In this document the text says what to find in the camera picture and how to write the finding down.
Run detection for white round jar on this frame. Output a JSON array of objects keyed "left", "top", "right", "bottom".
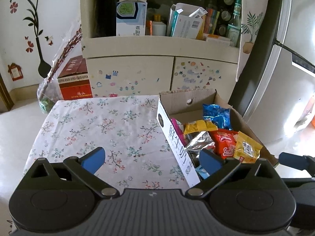
[{"left": 152, "top": 21, "right": 167, "bottom": 36}]

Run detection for red house wall sticker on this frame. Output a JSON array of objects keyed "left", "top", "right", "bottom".
[{"left": 7, "top": 63, "right": 23, "bottom": 82}]

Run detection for grey refrigerator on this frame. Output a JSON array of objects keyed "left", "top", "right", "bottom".
[{"left": 229, "top": 0, "right": 314, "bottom": 144}]

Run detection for small yellow packet behind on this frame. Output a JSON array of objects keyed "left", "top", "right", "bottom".
[{"left": 183, "top": 120, "right": 218, "bottom": 135}]

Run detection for yellow snack packet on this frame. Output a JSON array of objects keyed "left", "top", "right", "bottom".
[{"left": 233, "top": 131, "right": 263, "bottom": 164}]

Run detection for dark blue snack packet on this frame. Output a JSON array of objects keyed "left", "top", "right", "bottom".
[{"left": 202, "top": 104, "right": 233, "bottom": 130}]

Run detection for green glass bottle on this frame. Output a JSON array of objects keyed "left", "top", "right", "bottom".
[{"left": 227, "top": 0, "right": 241, "bottom": 47}]

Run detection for silver light-blue snack packet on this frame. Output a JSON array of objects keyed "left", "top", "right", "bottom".
[{"left": 185, "top": 131, "right": 215, "bottom": 179}]

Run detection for cardboard box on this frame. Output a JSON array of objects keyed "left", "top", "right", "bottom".
[{"left": 156, "top": 88, "right": 276, "bottom": 187}]

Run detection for white blue green box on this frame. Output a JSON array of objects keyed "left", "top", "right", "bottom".
[{"left": 116, "top": 0, "right": 147, "bottom": 36}]

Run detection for orange red snack packet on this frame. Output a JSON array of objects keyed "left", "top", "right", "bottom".
[{"left": 209, "top": 129, "right": 238, "bottom": 159}]

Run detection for purple snack packet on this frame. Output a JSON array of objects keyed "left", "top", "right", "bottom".
[{"left": 171, "top": 118, "right": 187, "bottom": 146}]

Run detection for wooden door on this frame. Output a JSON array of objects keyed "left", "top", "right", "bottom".
[{"left": 0, "top": 75, "right": 14, "bottom": 113}]

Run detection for red brown carton box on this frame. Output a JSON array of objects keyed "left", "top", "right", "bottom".
[{"left": 58, "top": 55, "right": 92, "bottom": 100}]

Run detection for white teal open box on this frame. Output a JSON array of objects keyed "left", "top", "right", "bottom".
[{"left": 166, "top": 3, "right": 208, "bottom": 40}]

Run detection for cream cabinet with stickers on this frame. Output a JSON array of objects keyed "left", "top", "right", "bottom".
[{"left": 80, "top": 0, "right": 275, "bottom": 99}]

